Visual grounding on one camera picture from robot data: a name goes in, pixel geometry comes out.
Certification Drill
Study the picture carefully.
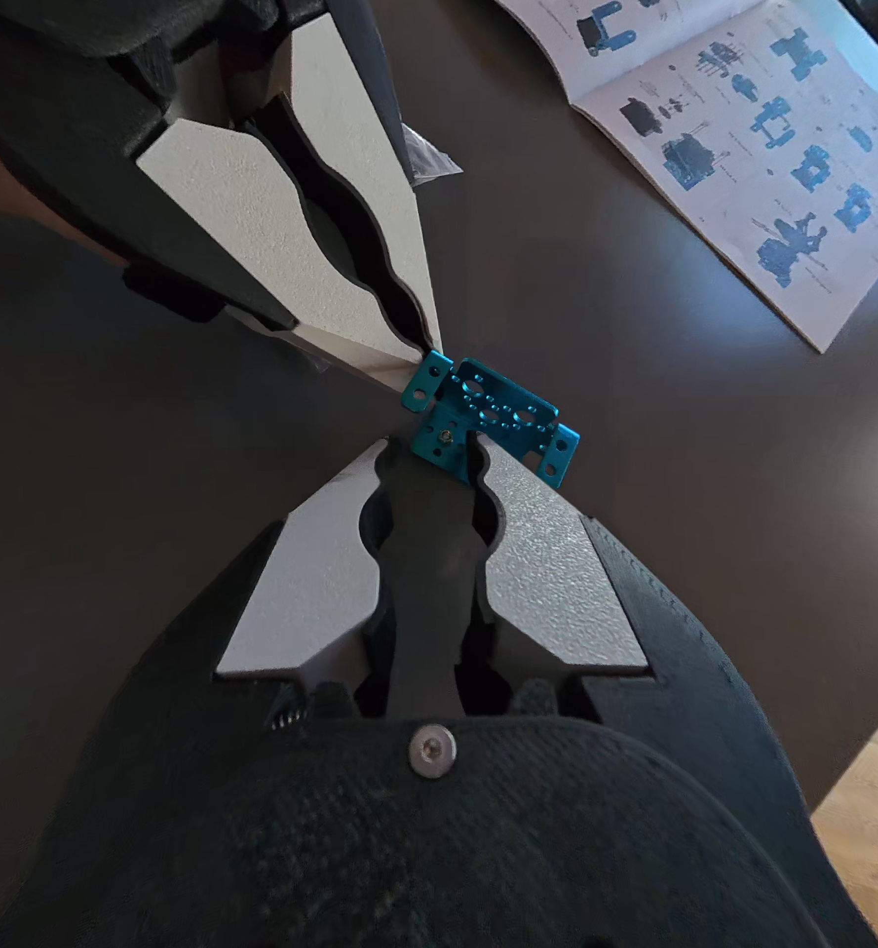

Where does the white instruction booklet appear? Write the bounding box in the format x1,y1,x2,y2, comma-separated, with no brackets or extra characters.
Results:
494,0,878,355

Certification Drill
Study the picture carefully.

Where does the blue metal bracket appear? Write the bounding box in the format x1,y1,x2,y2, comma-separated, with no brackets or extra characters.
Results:
400,350,582,490

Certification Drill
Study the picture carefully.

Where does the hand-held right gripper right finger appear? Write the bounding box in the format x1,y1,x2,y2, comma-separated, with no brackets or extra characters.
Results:
467,433,649,676

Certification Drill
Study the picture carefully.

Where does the clear plastic screw bag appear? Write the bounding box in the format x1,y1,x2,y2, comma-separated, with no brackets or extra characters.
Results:
400,122,463,186

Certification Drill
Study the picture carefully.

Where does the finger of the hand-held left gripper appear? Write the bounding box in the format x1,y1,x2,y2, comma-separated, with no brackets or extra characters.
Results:
137,117,431,395
282,9,443,356

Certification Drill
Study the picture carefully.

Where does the person's left hand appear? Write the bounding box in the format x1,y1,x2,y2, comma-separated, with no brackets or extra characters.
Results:
0,117,126,269

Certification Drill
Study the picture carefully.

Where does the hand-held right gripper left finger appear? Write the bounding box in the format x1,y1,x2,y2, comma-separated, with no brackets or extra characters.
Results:
215,437,391,680

